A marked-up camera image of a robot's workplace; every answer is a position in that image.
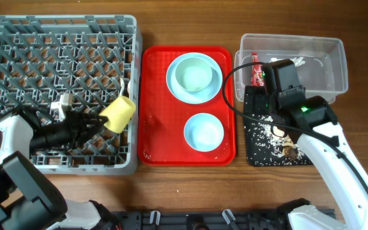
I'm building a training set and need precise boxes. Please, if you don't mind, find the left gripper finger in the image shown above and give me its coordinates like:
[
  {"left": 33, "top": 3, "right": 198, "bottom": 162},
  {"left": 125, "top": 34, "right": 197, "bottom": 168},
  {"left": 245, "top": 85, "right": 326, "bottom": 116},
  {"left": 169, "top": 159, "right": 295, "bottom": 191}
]
[
  {"left": 81, "top": 125, "right": 104, "bottom": 144},
  {"left": 83, "top": 113, "right": 109, "bottom": 125}
]

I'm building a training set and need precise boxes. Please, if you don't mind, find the red snack wrapper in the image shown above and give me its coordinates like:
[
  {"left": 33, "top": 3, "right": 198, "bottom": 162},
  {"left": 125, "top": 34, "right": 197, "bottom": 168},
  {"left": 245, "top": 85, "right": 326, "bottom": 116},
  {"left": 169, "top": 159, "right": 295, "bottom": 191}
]
[{"left": 251, "top": 52, "right": 265, "bottom": 86}]

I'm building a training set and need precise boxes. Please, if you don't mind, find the white napkin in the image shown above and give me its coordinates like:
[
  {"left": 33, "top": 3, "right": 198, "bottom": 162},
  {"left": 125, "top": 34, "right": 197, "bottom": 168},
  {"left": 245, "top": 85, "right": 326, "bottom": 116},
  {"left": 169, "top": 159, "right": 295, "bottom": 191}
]
[{"left": 270, "top": 57, "right": 306, "bottom": 67}]

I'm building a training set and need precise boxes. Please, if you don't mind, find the yellow plastic cup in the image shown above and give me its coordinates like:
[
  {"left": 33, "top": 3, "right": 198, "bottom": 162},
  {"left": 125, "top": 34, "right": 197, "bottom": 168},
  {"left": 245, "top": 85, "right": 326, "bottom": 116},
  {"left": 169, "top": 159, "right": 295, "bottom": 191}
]
[{"left": 99, "top": 96, "right": 136, "bottom": 134}]

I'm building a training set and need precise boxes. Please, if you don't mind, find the white plastic spoon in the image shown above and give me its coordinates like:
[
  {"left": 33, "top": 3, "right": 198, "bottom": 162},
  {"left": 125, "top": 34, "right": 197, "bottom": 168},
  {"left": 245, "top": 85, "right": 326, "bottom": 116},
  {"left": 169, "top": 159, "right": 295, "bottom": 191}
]
[{"left": 118, "top": 77, "right": 125, "bottom": 97}]

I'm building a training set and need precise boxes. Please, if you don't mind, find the food scraps and rice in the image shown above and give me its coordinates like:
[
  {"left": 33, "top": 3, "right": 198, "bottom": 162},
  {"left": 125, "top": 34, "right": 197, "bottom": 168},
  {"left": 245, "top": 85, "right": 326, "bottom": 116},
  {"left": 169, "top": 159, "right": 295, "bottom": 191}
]
[{"left": 243, "top": 118, "right": 311, "bottom": 167}]

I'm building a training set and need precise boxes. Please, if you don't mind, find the light blue food bowl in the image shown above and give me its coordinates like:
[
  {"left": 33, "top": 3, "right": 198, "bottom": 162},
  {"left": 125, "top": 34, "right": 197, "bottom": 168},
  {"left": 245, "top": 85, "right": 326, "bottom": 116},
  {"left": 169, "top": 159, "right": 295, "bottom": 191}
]
[{"left": 183, "top": 113, "right": 224, "bottom": 152}]

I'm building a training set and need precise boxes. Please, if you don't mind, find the light blue plate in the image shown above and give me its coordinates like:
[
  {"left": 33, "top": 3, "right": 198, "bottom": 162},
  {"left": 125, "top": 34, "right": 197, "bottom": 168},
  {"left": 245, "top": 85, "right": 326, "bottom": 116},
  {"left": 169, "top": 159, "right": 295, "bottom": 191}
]
[{"left": 166, "top": 52, "right": 222, "bottom": 104}]

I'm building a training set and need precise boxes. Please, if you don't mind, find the light green small bowl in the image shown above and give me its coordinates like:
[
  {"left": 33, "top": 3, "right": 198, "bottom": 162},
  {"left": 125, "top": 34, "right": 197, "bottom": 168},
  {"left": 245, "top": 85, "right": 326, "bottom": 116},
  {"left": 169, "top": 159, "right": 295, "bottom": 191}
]
[{"left": 174, "top": 57, "right": 213, "bottom": 93}]

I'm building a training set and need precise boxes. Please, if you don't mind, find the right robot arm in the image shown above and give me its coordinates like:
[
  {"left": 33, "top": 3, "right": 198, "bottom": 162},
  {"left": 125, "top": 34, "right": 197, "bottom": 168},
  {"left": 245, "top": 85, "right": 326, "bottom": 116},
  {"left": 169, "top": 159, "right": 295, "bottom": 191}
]
[{"left": 258, "top": 59, "right": 368, "bottom": 229}]

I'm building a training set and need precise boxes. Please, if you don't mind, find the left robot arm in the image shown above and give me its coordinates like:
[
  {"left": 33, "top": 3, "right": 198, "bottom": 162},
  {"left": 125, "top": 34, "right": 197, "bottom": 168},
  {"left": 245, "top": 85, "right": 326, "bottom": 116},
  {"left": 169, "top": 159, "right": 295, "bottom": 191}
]
[{"left": 0, "top": 107, "right": 123, "bottom": 229}]

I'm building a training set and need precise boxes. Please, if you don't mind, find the grey plastic dishwasher rack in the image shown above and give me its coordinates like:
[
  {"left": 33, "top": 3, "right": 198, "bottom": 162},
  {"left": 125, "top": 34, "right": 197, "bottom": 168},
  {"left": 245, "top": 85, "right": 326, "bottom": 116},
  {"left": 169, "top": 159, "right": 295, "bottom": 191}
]
[{"left": 0, "top": 15, "right": 142, "bottom": 175}]

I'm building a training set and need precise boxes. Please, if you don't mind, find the clear plastic bin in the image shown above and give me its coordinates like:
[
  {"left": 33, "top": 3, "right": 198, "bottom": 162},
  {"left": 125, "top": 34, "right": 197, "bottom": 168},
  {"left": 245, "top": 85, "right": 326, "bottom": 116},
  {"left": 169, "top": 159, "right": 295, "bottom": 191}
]
[{"left": 234, "top": 33, "right": 348, "bottom": 104}]

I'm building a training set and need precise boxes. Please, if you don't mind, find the black plastic tray bin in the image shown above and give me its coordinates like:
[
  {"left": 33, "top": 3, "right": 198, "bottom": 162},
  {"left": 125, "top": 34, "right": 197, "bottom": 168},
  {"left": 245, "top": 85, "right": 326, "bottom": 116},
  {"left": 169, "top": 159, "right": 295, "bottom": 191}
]
[{"left": 243, "top": 86, "right": 312, "bottom": 167}]

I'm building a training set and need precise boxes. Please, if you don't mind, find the red plastic tray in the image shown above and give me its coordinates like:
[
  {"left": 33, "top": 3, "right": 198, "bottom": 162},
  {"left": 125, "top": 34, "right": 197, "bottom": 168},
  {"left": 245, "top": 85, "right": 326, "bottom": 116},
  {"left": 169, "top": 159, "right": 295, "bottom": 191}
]
[{"left": 137, "top": 46, "right": 236, "bottom": 166}]

